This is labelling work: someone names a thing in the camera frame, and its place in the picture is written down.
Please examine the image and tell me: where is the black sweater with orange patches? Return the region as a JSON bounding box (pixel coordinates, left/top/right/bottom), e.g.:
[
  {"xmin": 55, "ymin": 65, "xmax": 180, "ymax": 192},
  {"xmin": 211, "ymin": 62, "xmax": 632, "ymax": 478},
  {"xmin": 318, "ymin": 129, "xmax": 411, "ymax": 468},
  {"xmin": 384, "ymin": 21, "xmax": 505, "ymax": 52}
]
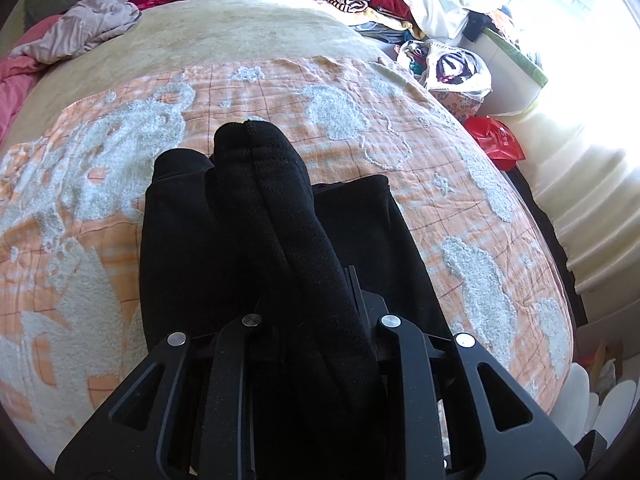
[{"xmin": 139, "ymin": 120, "xmax": 453, "ymax": 480}]

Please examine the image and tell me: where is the plastic bag of clothes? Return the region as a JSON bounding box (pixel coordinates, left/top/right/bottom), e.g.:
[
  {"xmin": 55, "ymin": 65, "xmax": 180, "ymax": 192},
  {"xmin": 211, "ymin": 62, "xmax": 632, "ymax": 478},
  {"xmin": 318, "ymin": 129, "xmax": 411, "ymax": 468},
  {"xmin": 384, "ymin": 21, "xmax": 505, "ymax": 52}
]
[{"xmin": 396, "ymin": 39, "xmax": 493, "ymax": 106}]

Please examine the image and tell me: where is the pile of mixed clothes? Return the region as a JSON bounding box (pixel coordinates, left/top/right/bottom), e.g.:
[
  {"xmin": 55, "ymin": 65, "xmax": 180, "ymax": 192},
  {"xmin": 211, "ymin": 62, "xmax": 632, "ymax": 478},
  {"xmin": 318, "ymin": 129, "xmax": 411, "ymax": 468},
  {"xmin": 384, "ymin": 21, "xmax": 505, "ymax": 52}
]
[{"xmin": 289, "ymin": 0, "xmax": 481, "ymax": 43}]

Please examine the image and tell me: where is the beige crumpled garment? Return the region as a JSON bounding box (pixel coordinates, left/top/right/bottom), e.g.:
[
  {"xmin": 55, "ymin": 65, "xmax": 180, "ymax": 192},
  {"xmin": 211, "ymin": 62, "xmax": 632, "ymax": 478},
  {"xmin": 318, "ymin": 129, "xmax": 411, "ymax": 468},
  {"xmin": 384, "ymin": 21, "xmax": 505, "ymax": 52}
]
[{"xmin": 10, "ymin": 0, "xmax": 142, "ymax": 65}]

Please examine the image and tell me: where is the orange and white blanket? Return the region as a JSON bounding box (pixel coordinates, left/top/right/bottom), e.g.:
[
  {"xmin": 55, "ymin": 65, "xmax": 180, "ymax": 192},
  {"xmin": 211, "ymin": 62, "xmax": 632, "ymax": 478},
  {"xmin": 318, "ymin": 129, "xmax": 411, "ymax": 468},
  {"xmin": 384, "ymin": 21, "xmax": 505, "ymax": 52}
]
[{"xmin": 0, "ymin": 55, "xmax": 573, "ymax": 431}]

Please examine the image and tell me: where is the beige bed sheet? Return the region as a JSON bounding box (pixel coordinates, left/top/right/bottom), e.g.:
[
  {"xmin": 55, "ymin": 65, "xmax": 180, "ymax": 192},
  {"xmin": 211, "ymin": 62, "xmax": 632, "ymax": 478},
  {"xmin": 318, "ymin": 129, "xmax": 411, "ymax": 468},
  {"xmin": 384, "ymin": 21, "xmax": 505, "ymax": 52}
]
[{"xmin": 0, "ymin": 0, "xmax": 401, "ymax": 161}]

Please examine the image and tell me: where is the floral bag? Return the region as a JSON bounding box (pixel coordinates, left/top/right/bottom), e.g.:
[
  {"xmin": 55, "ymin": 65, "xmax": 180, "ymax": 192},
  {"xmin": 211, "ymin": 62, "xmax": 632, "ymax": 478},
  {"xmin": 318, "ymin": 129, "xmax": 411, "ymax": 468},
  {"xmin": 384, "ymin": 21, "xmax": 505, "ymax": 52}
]
[{"xmin": 427, "ymin": 87, "xmax": 483, "ymax": 122}]

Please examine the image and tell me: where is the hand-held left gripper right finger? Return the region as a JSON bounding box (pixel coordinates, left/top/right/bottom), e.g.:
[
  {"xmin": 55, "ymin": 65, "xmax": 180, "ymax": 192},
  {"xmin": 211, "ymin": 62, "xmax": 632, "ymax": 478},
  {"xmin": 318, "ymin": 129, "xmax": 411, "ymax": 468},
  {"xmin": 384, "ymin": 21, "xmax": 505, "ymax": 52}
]
[{"xmin": 342, "ymin": 265, "xmax": 587, "ymax": 480}]

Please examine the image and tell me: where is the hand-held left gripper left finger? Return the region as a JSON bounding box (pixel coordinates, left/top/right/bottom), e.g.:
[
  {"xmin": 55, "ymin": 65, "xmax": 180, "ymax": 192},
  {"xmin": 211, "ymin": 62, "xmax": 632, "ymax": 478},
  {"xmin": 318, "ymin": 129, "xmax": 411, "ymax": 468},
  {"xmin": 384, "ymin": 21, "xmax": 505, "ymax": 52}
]
[{"xmin": 54, "ymin": 312, "xmax": 263, "ymax": 480}]

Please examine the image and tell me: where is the white plastic object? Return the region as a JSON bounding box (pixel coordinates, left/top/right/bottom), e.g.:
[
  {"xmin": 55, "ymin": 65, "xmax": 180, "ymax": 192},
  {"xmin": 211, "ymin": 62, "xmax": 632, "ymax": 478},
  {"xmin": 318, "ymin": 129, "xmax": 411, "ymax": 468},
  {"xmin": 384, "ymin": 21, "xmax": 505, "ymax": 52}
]
[{"xmin": 567, "ymin": 362, "xmax": 638, "ymax": 443}]

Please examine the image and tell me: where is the white cabinet with green top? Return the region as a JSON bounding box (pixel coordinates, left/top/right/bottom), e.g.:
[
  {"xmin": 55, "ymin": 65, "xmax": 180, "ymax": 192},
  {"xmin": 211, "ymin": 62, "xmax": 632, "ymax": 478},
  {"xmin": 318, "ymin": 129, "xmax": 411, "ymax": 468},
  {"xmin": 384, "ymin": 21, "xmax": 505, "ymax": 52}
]
[{"xmin": 480, "ymin": 25, "xmax": 550, "ymax": 116}]

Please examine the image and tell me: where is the cardboard box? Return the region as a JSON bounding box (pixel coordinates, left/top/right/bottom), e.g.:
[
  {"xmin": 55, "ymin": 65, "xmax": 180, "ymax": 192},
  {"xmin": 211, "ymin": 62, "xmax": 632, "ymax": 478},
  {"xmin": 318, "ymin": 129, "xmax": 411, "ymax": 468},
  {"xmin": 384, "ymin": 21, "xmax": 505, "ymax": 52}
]
[{"xmin": 575, "ymin": 317, "xmax": 626, "ymax": 391}]

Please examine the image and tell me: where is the red plastic bag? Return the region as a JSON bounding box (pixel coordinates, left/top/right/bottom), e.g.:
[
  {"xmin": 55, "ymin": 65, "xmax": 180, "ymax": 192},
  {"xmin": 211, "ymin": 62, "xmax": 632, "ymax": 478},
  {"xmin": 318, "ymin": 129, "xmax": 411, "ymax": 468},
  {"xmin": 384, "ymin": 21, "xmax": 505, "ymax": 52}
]
[{"xmin": 464, "ymin": 115, "xmax": 525, "ymax": 173}]

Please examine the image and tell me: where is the pink duvet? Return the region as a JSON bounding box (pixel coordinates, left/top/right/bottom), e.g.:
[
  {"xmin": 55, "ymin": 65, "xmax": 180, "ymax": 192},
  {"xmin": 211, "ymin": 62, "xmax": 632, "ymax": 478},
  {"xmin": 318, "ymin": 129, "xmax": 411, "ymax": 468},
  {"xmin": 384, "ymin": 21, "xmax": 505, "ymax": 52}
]
[{"xmin": 0, "ymin": 14, "xmax": 63, "ymax": 136}]

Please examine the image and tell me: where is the cream pleated cloth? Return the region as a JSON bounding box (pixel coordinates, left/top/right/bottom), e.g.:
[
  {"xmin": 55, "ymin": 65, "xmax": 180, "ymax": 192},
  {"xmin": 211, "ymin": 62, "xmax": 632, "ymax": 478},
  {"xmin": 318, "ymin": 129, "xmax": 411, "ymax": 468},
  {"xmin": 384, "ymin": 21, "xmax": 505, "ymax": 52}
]
[{"xmin": 500, "ymin": 100, "xmax": 640, "ymax": 301}]

